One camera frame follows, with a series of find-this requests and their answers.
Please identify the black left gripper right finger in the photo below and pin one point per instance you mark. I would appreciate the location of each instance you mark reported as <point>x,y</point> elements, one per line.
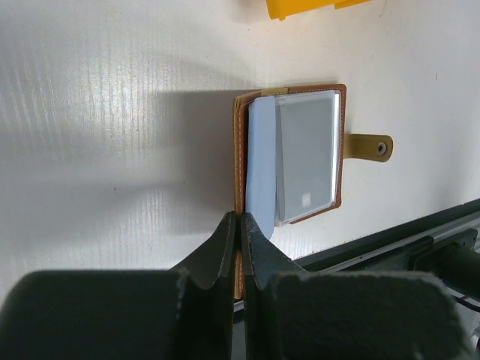
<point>291,313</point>

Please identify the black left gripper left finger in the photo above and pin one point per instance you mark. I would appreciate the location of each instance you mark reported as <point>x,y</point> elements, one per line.
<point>185,312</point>

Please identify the brown leather card holder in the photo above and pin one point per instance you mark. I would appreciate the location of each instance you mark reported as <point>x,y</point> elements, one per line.
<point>257,151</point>

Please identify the yellow plastic bin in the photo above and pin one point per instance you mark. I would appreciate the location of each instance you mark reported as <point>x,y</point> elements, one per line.
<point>281,9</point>

